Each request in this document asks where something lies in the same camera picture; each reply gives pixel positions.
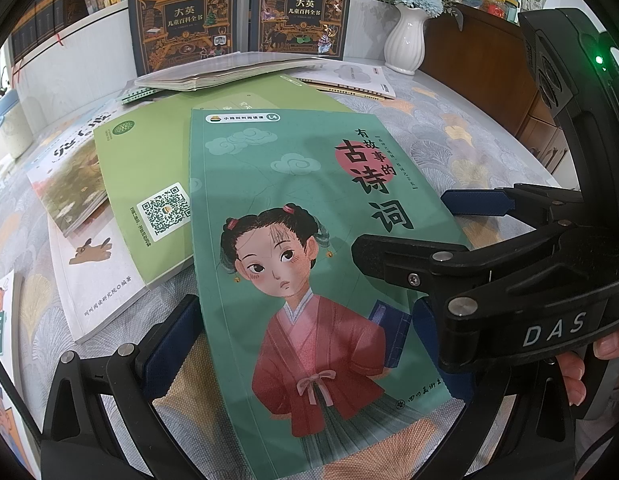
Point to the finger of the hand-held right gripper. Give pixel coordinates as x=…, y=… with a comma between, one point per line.
x=479, y=201
x=404, y=260

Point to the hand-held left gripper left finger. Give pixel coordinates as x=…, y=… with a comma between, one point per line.
x=177, y=330

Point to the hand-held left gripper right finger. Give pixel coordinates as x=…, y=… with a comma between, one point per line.
x=423, y=327

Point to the white pastel landscape cover book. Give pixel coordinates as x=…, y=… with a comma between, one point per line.
x=89, y=285

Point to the teal girl illustration book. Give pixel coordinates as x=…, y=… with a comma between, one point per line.
x=289, y=185

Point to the light green book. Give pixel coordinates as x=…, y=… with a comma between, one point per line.
x=149, y=160

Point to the green edged book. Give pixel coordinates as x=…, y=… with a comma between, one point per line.
x=139, y=95

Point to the plain white cover book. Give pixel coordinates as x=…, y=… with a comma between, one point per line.
x=249, y=62

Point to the person's right hand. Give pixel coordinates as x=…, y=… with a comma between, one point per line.
x=573, y=380

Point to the grey ginkgo leaf tablecloth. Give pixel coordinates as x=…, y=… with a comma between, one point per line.
x=464, y=125

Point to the brown wooden cabinet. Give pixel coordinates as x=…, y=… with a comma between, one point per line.
x=489, y=85

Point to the white ribbed vase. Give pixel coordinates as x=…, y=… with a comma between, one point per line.
x=404, y=40

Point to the white yellow edged book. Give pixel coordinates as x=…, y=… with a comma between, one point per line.
x=349, y=77

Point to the teal lid glass jar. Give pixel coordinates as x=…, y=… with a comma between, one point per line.
x=511, y=10

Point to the yellow lid glass jar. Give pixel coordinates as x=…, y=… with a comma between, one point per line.
x=493, y=4

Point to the white bottle with blue lid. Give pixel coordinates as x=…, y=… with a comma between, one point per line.
x=16, y=135

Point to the dark ornate gold cover book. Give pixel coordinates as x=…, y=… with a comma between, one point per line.
x=302, y=10
x=184, y=15

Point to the red bookmark ribbon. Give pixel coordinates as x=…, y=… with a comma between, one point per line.
x=18, y=67
x=59, y=39

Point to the row of dark hardcover volumes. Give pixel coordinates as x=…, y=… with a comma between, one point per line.
x=44, y=25

